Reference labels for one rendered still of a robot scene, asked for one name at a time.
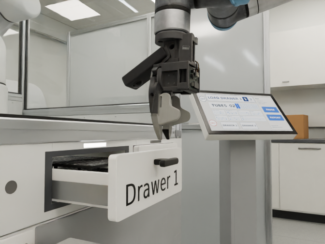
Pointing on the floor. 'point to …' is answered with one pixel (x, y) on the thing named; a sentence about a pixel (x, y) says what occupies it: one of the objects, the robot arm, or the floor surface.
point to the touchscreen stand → (237, 191)
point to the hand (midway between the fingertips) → (161, 132)
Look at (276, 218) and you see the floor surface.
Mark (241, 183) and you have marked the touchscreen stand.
